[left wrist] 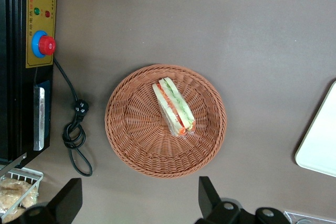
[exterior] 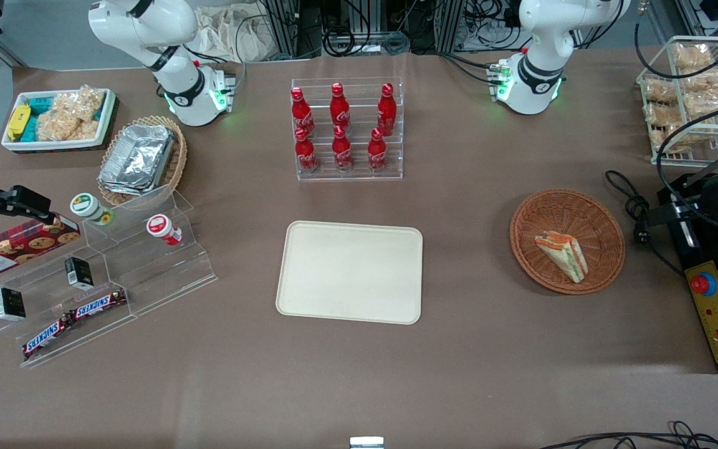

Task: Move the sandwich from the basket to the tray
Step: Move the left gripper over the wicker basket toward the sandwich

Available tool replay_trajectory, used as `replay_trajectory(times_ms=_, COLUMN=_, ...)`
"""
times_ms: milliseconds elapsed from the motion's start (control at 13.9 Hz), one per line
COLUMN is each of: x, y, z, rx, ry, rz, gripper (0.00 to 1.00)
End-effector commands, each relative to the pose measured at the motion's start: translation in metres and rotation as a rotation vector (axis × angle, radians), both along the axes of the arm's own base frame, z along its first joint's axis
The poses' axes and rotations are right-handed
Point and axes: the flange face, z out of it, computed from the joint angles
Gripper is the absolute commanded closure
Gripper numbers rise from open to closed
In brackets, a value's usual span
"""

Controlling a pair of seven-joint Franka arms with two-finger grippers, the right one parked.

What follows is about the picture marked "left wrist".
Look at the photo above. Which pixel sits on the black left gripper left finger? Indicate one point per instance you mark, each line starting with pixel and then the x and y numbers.
pixel 65 203

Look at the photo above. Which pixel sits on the black sealing machine yellow panel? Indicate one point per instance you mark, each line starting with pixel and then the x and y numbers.
pixel 15 77

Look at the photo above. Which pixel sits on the sandwich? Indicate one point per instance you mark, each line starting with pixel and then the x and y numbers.
pixel 171 108

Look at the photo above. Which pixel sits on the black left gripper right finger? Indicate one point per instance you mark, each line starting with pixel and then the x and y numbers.
pixel 210 203

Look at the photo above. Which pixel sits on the round brown wicker basket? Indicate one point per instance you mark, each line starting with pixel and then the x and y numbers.
pixel 136 129

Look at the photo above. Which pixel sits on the rice cracker package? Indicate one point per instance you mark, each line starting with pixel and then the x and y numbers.
pixel 7 201
pixel 13 214
pixel 13 186

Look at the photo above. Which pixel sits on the cream plastic tray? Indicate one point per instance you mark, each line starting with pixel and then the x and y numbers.
pixel 320 142

